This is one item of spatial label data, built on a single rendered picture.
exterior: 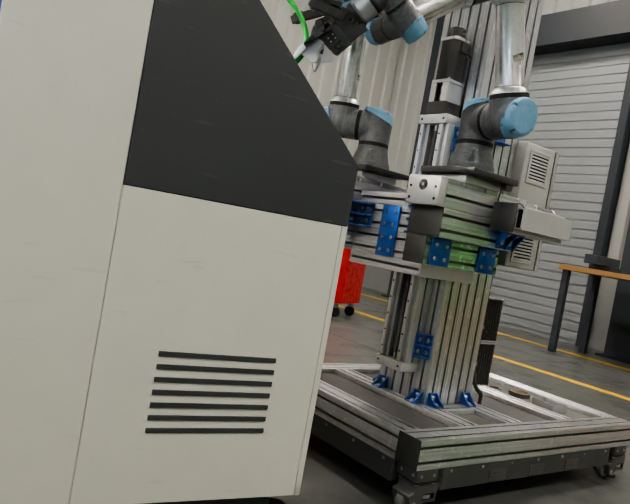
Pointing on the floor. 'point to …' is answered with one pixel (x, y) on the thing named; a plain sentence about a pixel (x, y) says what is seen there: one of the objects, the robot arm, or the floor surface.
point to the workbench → (606, 267)
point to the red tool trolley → (348, 284)
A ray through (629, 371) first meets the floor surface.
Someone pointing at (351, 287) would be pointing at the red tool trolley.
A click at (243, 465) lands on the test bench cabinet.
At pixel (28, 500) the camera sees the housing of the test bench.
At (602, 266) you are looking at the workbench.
